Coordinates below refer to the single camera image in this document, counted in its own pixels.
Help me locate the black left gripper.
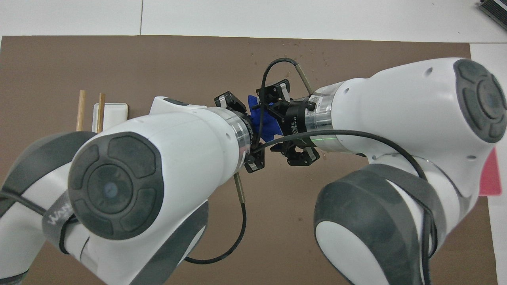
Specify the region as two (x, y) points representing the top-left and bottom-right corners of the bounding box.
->
(214, 91), (265, 174)

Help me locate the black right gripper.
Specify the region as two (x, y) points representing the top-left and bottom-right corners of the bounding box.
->
(257, 79), (320, 167)

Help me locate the blue towel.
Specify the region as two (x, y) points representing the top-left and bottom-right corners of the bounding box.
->
(248, 95), (284, 143)

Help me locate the brown table mat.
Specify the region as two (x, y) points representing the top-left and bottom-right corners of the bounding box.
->
(0, 35), (499, 285)

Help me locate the wooden rack rod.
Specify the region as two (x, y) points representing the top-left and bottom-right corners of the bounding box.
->
(97, 93), (106, 133)
(76, 90), (86, 132)

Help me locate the pink plastic bin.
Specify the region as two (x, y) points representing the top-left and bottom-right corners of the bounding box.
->
(478, 146), (503, 196)

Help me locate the grey ribbed metal object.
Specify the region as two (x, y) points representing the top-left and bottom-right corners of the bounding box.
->
(477, 0), (507, 30)

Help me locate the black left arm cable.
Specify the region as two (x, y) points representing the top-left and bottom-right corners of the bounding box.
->
(0, 173), (248, 265)

